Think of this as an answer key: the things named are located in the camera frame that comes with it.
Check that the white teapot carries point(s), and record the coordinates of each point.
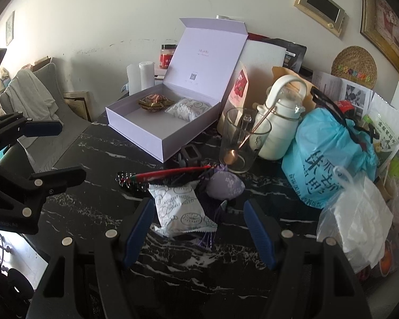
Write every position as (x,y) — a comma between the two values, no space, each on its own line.
(279,136)

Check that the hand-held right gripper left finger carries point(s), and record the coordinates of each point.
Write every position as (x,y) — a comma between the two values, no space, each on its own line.
(138,231)

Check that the black pouch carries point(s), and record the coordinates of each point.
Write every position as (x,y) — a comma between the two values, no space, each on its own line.
(292,56)

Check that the white printed snack packet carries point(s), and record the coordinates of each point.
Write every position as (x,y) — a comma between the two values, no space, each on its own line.
(186,109)
(179,211)

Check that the rose gold spoon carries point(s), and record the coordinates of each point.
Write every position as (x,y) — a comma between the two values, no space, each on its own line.
(230,157)

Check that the grey chair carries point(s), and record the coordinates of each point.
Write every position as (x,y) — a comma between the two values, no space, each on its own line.
(63,133)

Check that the white cloth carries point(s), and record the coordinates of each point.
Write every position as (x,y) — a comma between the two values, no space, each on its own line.
(30,93)

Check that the clear glass cup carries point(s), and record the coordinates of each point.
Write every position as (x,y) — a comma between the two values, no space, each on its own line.
(232,129)

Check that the white foam board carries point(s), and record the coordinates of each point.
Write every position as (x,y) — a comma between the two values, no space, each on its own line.
(264,59)

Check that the white plastic bag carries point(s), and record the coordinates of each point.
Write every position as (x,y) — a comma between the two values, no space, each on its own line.
(355,216)

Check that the purple sachet pouch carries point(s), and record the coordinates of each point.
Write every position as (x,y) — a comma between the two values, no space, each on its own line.
(224,186)

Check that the blue plastic bag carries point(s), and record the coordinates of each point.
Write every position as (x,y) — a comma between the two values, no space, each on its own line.
(322,153)

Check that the kraft pouch with red label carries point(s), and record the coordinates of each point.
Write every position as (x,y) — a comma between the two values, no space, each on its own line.
(240,86)

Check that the black binder clip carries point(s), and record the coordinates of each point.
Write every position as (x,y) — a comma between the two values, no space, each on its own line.
(190,154)

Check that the leaning picture frames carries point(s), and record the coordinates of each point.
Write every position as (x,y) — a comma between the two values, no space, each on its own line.
(78,104)

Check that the small wall picture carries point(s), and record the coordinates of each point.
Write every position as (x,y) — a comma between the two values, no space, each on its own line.
(9,28)

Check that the lavender gift box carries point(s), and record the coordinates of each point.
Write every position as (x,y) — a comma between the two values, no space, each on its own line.
(193,59)

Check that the red snack packet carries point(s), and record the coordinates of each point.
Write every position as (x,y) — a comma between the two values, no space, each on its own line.
(176,171)

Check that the printed paper leaflet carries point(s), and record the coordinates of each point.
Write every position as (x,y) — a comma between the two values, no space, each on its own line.
(329,83)

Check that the green rice bag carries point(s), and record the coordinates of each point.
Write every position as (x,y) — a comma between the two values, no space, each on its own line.
(385,129)

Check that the red label seasoning jar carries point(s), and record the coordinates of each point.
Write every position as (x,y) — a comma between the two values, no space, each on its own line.
(167,58)

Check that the black polka dot scrunchie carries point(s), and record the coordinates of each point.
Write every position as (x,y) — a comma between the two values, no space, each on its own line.
(126,177)

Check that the wall intercom panel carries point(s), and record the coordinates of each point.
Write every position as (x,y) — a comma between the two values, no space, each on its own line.
(321,6)

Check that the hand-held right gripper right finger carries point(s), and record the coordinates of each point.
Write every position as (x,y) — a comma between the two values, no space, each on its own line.
(259,236)

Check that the framed picture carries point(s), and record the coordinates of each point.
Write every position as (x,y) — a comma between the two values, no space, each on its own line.
(382,16)

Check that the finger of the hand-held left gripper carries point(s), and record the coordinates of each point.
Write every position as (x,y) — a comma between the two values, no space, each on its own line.
(43,128)
(60,176)

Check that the kraft paper bag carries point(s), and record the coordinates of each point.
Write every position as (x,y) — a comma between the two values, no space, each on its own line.
(281,71)

